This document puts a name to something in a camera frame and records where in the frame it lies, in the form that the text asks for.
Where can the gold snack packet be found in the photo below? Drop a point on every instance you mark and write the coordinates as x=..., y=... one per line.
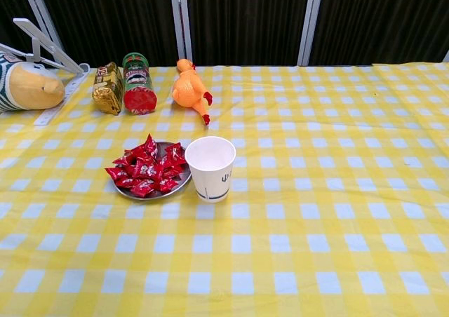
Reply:
x=107, y=89

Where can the white paper cup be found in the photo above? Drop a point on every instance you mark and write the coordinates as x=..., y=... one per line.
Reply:
x=210, y=180

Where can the green Pringles can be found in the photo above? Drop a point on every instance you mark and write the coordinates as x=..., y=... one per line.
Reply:
x=137, y=82

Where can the orange rubber chicken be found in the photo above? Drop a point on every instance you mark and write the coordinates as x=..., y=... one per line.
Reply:
x=187, y=89

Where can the black pleated curtain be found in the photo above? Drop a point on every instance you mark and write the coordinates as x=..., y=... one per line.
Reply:
x=245, y=15

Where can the yellow checkered tablecloth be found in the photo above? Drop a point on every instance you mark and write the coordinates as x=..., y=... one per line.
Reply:
x=315, y=226

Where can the red candy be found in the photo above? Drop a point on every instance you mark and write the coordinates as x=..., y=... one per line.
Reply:
x=174, y=171
x=161, y=164
x=142, y=188
x=126, y=181
x=114, y=172
x=122, y=160
x=151, y=145
x=165, y=183
x=139, y=160
x=174, y=152
x=147, y=170
x=132, y=151

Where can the round metal plate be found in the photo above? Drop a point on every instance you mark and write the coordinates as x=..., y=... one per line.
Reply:
x=162, y=148

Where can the white folding stand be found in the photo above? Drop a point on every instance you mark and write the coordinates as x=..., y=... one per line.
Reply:
x=36, y=50

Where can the yellow striped plush toy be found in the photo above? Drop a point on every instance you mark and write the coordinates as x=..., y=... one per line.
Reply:
x=31, y=89

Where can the grey metal frame post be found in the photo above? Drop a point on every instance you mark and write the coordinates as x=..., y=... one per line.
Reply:
x=446, y=57
x=36, y=3
x=181, y=22
x=311, y=22

